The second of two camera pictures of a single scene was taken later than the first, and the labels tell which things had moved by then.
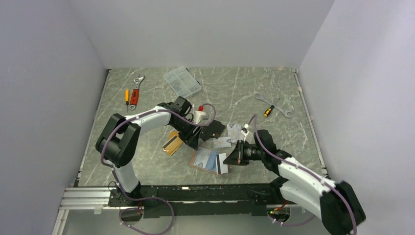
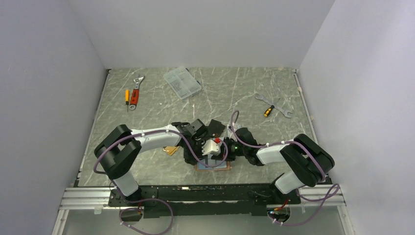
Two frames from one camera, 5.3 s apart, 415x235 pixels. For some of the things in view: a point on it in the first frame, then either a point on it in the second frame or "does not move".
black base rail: (188, 200) does not move
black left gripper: (190, 138) → (190, 159)
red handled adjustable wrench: (134, 97) does not move
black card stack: (214, 130) does not move
